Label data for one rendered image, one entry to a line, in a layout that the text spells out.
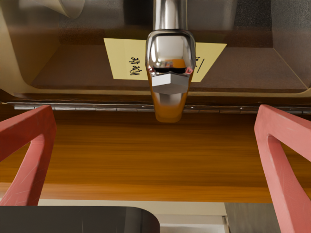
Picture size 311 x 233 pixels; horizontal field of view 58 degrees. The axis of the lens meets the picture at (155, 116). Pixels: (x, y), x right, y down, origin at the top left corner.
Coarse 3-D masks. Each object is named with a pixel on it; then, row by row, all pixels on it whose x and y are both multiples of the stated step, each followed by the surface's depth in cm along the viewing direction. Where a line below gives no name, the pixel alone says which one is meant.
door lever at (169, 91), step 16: (160, 0) 9; (176, 0) 9; (160, 16) 9; (176, 16) 9; (160, 32) 9; (176, 32) 9; (160, 48) 8; (176, 48) 8; (192, 48) 9; (160, 64) 8; (176, 64) 8; (192, 64) 8; (160, 80) 9; (176, 80) 8; (160, 96) 11; (176, 96) 11; (160, 112) 14; (176, 112) 14
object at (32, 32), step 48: (0, 0) 13; (48, 0) 13; (96, 0) 13; (144, 0) 13; (192, 0) 13; (240, 0) 13; (288, 0) 13; (0, 48) 19; (48, 48) 19; (96, 48) 18; (240, 48) 18; (288, 48) 18; (0, 96) 31; (48, 96) 31; (96, 96) 30; (144, 96) 30; (192, 96) 30; (240, 96) 29; (288, 96) 29
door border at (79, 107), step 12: (84, 108) 36; (120, 108) 36; (132, 108) 36; (144, 108) 35; (192, 108) 34; (204, 108) 35; (216, 108) 35; (228, 108) 35; (240, 108) 34; (252, 108) 34; (288, 108) 34; (300, 108) 34
